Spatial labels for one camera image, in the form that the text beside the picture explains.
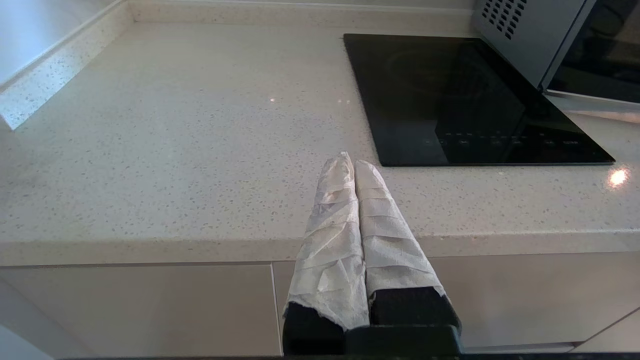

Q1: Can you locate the left gripper wrapped left finger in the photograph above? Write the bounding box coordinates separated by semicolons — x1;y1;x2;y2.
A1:
282;151;371;356

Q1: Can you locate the left gripper wrapped right finger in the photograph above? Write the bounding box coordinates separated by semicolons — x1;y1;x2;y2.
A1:
354;160;461;329

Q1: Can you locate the silver Panasonic microwave oven body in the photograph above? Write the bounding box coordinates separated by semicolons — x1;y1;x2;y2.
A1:
471;0;597;92

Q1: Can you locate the beige cabinet front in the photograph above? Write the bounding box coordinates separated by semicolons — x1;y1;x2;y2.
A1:
575;309;640;354
0;263;283;359
272;251;640;353

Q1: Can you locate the black glass induction cooktop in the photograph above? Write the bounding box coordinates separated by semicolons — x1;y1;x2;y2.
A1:
343;33;616;167

